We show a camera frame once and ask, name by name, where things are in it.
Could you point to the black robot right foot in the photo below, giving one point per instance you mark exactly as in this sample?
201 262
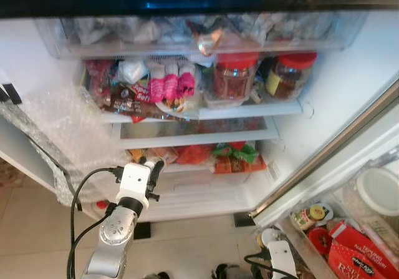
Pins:
225 271

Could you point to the white fridge shelf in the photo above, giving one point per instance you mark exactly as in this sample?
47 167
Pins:
249 110
206 140

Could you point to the white fridge drawer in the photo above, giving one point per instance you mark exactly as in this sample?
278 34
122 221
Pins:
206 191

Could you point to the white lid round container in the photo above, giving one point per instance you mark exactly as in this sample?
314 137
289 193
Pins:
377 191

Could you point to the red round lid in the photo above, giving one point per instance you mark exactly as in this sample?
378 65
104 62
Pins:
319 240

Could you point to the white bottle red cap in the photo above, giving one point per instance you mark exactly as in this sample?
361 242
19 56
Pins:
101 204

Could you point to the black fridge foot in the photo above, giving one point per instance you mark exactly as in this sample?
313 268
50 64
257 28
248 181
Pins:
142 230
243 219

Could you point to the yellow label jar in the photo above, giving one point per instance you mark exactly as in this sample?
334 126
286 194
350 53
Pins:
315 215

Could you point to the red cardboard box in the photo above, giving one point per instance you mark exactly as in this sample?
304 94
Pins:
358 257

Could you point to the orange packet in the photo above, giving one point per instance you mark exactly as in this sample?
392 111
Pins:
149 155

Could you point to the white plastic bag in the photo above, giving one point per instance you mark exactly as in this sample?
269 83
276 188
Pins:
132 70

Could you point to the dark red food package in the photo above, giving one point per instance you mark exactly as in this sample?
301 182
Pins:
96 76

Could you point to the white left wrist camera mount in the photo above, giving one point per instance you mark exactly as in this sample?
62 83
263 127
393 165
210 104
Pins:
134 180

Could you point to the black robot left foot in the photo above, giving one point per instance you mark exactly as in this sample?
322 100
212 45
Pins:
156 275

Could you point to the green and red packet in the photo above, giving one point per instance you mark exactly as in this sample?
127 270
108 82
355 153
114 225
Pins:
234 157

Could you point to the black robot foot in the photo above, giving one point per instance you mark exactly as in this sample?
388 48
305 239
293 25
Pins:
225 271
156 275

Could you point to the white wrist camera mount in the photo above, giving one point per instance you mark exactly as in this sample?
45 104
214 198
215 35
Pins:
134 180
278 255

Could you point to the brown snack package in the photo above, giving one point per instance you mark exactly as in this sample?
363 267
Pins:
134 102

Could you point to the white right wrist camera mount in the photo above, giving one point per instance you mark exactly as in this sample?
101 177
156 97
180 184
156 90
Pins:
278 255

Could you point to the red lid plastic jar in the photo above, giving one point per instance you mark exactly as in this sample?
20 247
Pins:
234 79
292 73

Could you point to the pink and white sachet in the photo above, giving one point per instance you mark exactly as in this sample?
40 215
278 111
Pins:
156 82
171 82
186 80

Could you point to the clear plastic fridge drawer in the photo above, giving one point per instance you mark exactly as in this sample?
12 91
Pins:
124 39

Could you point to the shiny copper foil packet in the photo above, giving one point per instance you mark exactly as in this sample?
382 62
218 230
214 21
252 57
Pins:
209 40

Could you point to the bubble wrap sheet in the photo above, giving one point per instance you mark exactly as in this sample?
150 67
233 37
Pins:
56 135

